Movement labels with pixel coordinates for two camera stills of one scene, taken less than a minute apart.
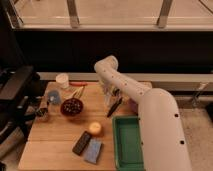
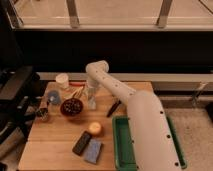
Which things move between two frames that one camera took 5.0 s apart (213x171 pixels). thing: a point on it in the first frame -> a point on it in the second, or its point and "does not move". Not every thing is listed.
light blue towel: x=107 y=96 -> x=91 y=98
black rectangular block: x=82 y=143 does not move
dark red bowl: x=71 y=107 does not move
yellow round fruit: x=94 y=128 does not move
